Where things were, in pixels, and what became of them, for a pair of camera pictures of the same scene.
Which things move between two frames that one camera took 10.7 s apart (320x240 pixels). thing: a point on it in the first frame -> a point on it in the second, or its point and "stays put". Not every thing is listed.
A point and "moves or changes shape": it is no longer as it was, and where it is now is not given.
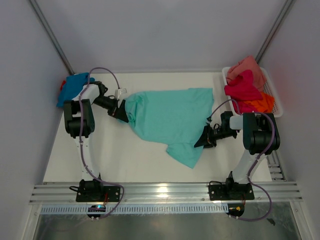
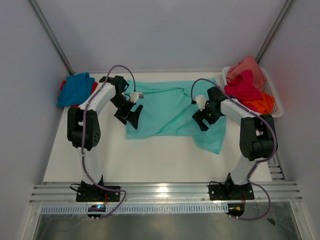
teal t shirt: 175,119 moves or changes shape
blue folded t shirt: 72,87 stays put
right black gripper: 206,139 -> 198,117
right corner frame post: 273,31 stays put
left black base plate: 95,191 stays put
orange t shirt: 265,105 stays put
